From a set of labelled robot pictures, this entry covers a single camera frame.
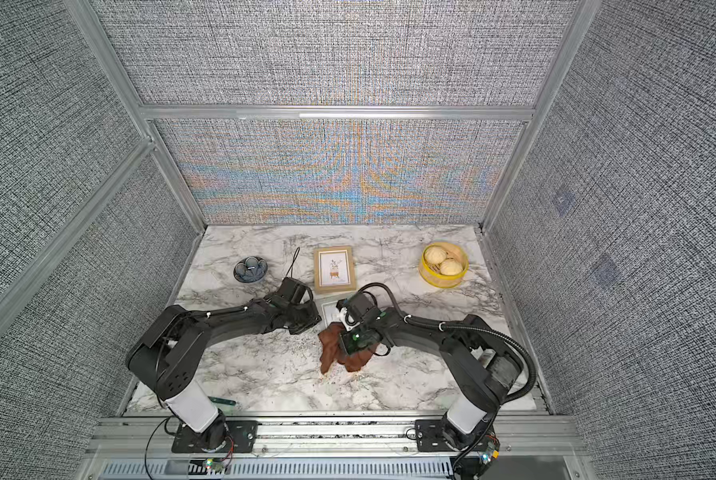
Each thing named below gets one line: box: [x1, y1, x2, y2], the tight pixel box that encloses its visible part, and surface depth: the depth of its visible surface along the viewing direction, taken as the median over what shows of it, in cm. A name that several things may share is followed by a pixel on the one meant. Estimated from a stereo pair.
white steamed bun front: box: [439, 258, 463, 276], surface depth 102 cm
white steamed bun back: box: [425, 246, 447, 265], surface depth 105 cm
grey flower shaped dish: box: [233, 256, 269, 283], surface depth 105 cm
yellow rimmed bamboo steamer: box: [418, 241, 469, 289], surface depth 105 cm
